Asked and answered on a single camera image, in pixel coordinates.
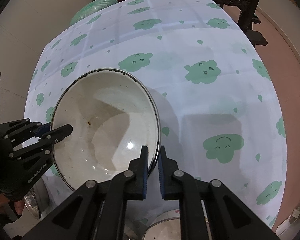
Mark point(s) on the dark wooden bench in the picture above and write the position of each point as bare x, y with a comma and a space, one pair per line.
255, 37

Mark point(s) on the small white enamel bowl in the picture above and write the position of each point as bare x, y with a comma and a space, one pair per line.
165, 227

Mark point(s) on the large white enamel bowl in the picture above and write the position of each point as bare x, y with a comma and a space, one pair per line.
113, 116

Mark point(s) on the small steel bowl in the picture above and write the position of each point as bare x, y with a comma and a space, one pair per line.
129, 234

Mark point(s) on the green cloud patterned tablecloth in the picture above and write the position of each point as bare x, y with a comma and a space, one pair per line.
219, 112

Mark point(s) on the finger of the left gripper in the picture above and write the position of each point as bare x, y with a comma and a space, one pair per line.
42, 129
56, 135

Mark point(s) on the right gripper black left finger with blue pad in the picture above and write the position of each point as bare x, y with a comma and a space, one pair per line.
96, 210

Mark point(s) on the green plastic stool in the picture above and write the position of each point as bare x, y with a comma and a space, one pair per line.
91, 8

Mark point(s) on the person's left hand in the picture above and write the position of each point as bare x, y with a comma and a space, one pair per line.
18, 206

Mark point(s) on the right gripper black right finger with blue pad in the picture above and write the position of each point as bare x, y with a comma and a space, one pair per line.
208, 210

